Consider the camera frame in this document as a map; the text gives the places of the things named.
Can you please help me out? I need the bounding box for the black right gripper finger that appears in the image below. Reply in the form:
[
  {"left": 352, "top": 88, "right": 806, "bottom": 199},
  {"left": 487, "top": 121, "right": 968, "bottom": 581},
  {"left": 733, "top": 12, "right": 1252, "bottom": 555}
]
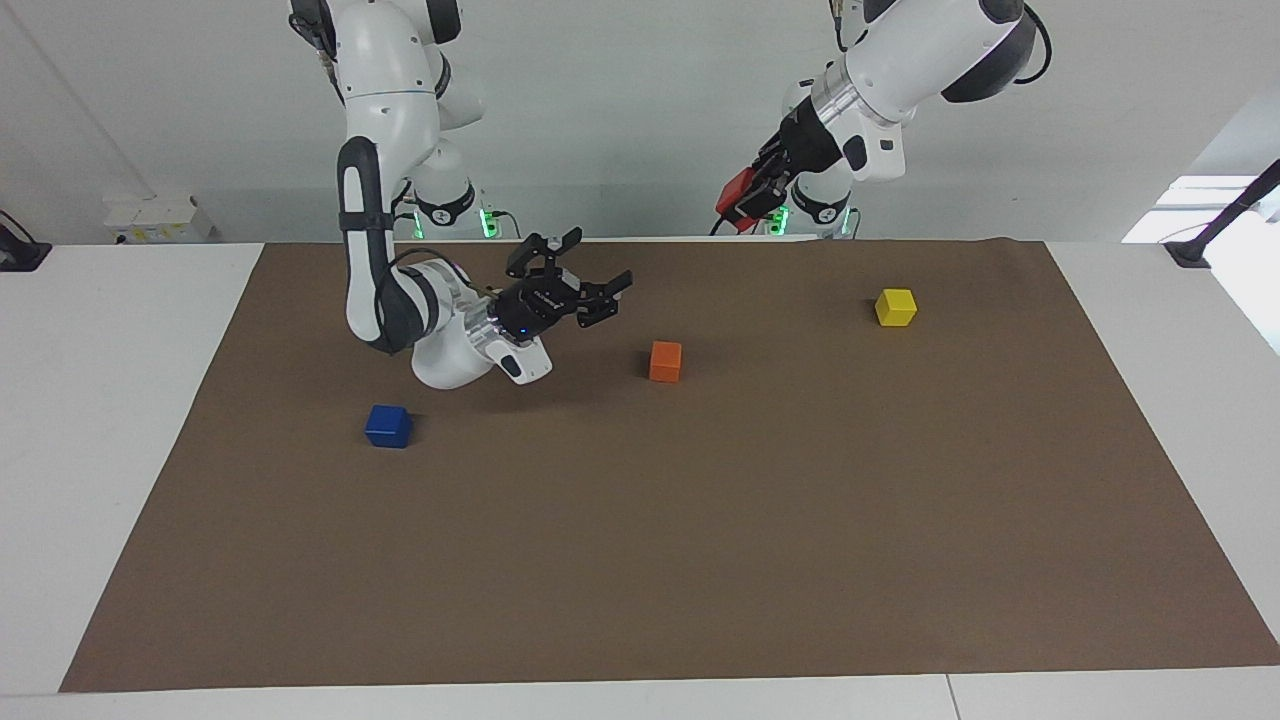
[
  {"left": 575, "top": 270, "right": 634, "bottom": 331},
  {"left": 507, "top": 227, "right": 585, "bottom": 282}
]

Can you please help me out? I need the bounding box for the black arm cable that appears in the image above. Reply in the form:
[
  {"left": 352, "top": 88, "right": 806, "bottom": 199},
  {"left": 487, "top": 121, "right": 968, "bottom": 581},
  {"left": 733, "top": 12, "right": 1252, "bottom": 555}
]
[
  {"left": 1018, "top": 4, "right": 1054, "bottom": 89},
  {"left": 288, "top": 0, "right": 343, "bottom": 96}
]

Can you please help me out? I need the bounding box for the red wooden block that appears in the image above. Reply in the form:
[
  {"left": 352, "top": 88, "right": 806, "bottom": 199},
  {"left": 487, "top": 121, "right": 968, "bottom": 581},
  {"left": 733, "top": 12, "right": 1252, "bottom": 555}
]
[{"left": 715, "top": 167, "right": 765, "bottom": 230}]

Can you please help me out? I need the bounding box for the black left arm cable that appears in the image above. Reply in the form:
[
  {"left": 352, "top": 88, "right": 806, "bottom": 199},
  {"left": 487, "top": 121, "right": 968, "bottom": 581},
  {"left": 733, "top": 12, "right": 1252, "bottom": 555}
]
[{"left": 1018, "top": 4, "right": 1054, "bottom": 89}]

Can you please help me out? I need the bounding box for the black table clamp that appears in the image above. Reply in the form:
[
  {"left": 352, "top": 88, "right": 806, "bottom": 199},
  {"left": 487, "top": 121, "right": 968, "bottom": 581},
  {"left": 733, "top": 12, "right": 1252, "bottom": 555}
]
[{"left": 0, "top": 210, "right": 53, "bottom": 273}]

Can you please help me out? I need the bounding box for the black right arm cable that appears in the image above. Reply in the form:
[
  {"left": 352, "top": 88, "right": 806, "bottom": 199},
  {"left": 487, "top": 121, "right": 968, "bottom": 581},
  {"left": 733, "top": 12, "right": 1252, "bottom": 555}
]
[{"left": 288, "top": 0, "right": 343, "bottom": 96}]

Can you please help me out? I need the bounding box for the black clamp with pole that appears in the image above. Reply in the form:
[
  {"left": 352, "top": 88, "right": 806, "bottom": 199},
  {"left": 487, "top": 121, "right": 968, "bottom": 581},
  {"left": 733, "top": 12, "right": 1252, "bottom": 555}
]
[{"left": 1165, "top": 158, "right": 1280, "bottom": 269}]

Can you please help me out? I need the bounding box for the blue wooden block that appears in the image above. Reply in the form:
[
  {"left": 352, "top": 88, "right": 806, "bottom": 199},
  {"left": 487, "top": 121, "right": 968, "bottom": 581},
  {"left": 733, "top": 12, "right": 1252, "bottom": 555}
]
[{"left": 364, "top": 405, "right": 413, "bottom": 449}]

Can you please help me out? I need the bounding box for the white wall box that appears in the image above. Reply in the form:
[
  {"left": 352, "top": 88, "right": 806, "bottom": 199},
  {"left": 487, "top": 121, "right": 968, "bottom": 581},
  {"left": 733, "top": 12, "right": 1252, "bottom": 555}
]
[{"left": 103, "top": 195, "right": 216, "bottom": 247}]

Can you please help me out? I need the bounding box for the brown paper mat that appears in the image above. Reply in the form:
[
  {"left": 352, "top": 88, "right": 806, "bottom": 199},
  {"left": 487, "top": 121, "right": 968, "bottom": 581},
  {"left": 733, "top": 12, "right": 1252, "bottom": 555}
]
[{"left": 58, "top": 238, "right": 1280, "bottom": 694}]

